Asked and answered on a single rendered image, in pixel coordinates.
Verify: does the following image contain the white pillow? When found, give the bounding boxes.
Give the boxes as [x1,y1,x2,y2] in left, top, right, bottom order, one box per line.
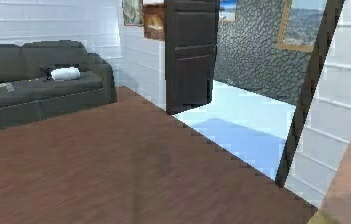
[50,66,82,82]

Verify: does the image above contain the dark grey sofa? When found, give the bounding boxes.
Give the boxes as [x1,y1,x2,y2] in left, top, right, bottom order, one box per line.
[0,39,118,134]

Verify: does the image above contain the dark brown room door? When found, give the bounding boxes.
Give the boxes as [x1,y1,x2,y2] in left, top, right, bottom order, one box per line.
[164,0,221,116]

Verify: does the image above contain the small black object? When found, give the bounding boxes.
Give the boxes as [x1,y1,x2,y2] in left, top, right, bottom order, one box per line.
[39,65,55,83]

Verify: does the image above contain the gold framed landscape picture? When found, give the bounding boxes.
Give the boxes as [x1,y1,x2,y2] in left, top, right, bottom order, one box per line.
[276,0,328,54]

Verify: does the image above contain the brown framed wall picture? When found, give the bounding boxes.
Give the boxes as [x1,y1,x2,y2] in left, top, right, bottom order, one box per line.
[142,0,167,42]

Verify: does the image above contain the green framed wall picture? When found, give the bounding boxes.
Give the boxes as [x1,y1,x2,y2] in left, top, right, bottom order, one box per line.
[121,0,145,27]

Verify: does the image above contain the blue beach wall picture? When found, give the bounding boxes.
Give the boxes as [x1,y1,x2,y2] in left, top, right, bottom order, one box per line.
[218,0,238,23]

